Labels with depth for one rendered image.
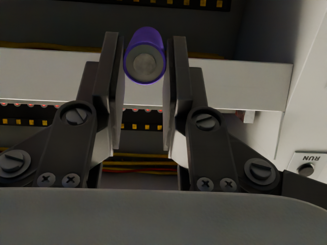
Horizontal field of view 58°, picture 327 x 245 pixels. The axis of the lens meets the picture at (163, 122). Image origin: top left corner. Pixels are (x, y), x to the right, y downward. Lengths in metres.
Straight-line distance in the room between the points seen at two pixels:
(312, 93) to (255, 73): 0.05
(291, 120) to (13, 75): 0.26
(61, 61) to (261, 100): 0.18
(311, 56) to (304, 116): 0.06
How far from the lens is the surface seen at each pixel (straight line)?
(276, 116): 0.31
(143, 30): 0.16
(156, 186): 0.49
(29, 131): 0.60
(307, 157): 0.35
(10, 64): 0.29
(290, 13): 0.32
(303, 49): 0.29
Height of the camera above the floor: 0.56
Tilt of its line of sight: 38 degrees up
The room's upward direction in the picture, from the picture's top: 175 degrees counter-clockwise
